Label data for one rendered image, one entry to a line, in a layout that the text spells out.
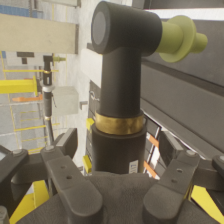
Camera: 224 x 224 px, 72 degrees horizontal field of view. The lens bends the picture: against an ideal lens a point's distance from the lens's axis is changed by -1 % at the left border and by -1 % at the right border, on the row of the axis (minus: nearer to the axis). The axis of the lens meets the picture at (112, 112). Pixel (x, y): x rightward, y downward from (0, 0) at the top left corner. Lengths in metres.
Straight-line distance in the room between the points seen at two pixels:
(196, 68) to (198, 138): 0.23
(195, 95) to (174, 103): 0.07
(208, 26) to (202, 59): 0.09
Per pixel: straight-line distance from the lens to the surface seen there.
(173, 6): 0.97
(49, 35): 4.75
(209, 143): 0.42
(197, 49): 0.18
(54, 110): 5.14
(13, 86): 0.95
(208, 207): 0.59
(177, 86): 0.45
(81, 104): 1.51
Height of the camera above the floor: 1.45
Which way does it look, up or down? 28 degrees down
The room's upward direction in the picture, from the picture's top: 97 degrees counter-clockwise
